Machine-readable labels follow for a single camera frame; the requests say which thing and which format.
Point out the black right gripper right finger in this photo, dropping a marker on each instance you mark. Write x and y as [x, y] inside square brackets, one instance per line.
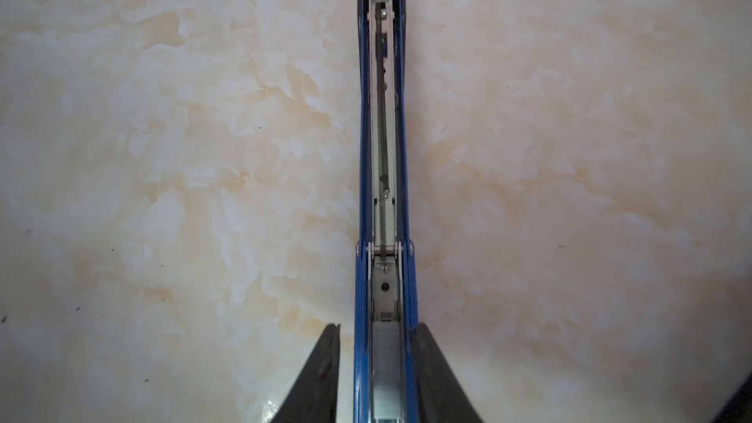
[440, 397]

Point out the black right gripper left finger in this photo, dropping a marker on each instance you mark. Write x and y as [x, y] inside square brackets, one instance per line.
[314, 395]

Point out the silver staple strip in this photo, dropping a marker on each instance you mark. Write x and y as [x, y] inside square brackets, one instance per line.
[386, 372]

